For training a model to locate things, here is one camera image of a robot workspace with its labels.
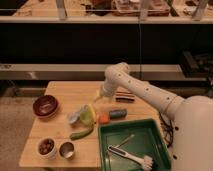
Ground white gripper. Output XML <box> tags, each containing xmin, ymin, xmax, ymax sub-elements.
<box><xmin>94</xmin><ymin>84</ymin><xmax>116</xmax><ymax>102</ymax></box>

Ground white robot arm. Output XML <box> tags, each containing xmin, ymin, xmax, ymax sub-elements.
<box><xmin>97</xmin><ymin>62</ymin><xmax>213</xmax><ymax>171</ymax></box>

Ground dark striped block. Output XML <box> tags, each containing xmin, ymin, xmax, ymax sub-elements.
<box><xmin>115</xmin><ymin>91</ymin><xmax>135</xmax><ymax>103</ymax></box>

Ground blue grey cylinder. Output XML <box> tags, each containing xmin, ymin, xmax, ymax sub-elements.
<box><xmin>109</xmin><ymin>109</ymin><xmax>127</xmax><ymax>119</ymax></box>

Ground orange carrot piece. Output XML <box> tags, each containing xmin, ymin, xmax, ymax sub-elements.
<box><xmin>98</xmin><ymin>114</ymin><xmax>110</xmax><ymax>124</ymax></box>

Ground metal spoon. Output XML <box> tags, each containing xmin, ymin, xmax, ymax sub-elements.
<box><xmin>115</xmin><ymin>134</ymin><xmax>135</xmax><ymax>147</ymax></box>

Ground green cucumber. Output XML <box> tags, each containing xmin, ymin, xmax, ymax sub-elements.
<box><xmin>70</xmin><ymin>127</ymin><xmax>93</xmax><ymax>140</ymax></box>

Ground wooden table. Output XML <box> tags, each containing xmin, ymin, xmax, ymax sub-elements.
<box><xmin>18</xmin><ymin>80</ymin><xmax>161</xmax><ymax>169</ymax></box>

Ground green plastic tray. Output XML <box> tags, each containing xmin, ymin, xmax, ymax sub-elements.
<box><xmin>98</xmin><ymin>119</ymin><xmax>171</xmax><ymax>171</ymax></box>

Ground small metal cup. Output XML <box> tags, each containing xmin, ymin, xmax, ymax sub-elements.
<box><xmin>59</xmin><ymin>142</ymin><xmax>74</xmax><ymax>159</ymax></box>

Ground white dish brush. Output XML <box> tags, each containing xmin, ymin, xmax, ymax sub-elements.
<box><xmin>108</xmin><ymin>146</ymin><xmax>154</xmax><ymax>171</ymax></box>

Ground white cup with nuts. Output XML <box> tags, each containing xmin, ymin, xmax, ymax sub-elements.
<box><xmin>37</xmin><ymin>137</ymin><xmax>57</xmax><ymax>159</ymax></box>

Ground black cables on floor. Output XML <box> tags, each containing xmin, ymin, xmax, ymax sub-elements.
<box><xmin>159</xmin><ymin>113</ymin><xmax>175</xmax><ymax>148</ymax></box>

